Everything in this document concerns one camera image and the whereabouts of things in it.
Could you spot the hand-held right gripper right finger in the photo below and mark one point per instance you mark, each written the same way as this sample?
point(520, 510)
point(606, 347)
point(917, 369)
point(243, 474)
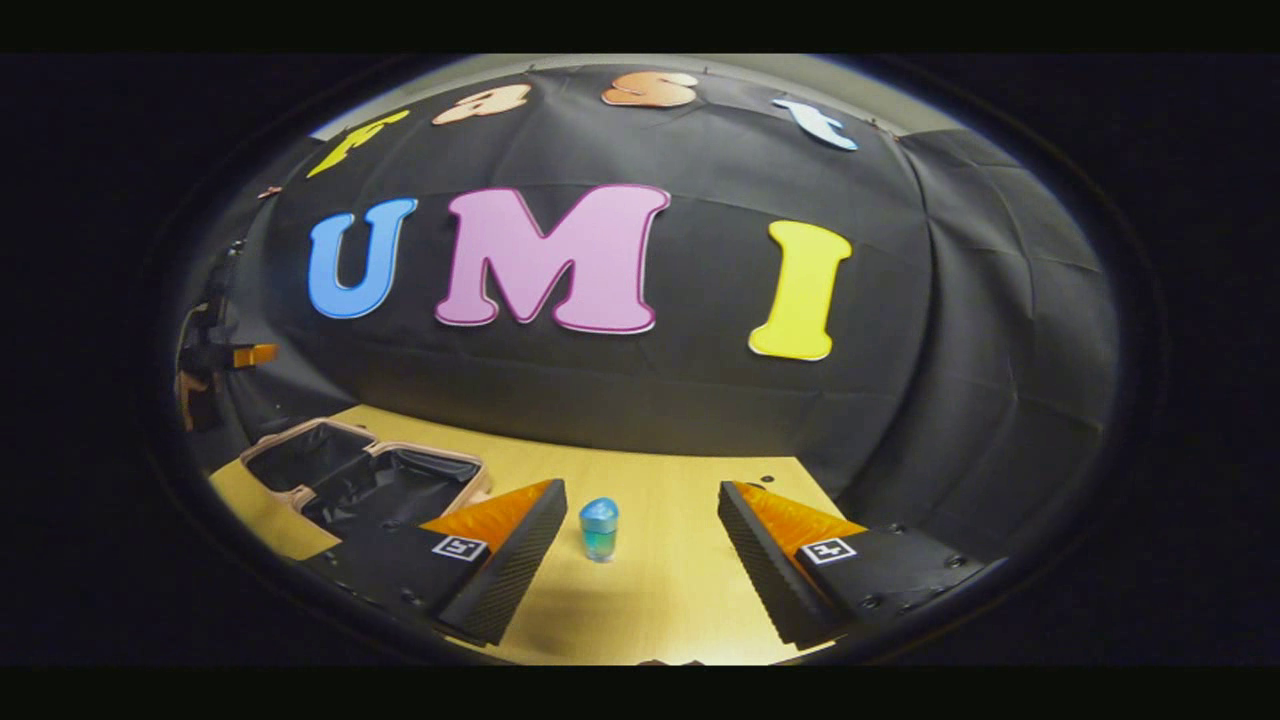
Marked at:
point(765, 570)

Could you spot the blue capped clear bottle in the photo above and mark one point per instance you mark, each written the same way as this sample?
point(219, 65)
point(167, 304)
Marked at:
point(599, 530)

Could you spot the black backdrop cloth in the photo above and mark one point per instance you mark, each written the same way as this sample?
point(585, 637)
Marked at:
point(700, 400)

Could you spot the pale pink suitcase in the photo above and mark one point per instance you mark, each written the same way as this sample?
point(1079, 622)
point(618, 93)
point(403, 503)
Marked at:
point(400, 490)

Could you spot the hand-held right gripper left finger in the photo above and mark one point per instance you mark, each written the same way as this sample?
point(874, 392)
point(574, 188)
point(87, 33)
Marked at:
point(505, 575)

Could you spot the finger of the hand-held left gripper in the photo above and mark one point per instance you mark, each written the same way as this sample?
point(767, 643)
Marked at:
point(255, 355)

